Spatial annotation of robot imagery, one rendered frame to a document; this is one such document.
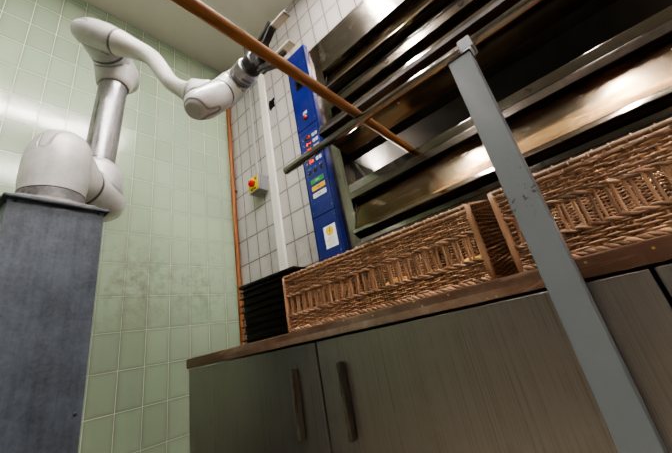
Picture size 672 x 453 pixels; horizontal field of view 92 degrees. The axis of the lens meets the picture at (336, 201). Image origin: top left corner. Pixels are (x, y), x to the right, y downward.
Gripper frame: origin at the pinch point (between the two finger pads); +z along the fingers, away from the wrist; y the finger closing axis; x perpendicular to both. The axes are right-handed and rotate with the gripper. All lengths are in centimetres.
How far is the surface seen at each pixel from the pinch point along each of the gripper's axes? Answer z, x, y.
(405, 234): 17, -6, 77
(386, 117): 2, -53, 11
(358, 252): 4, -5, 77
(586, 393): 38, 0, 107
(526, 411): 30, 0, 109
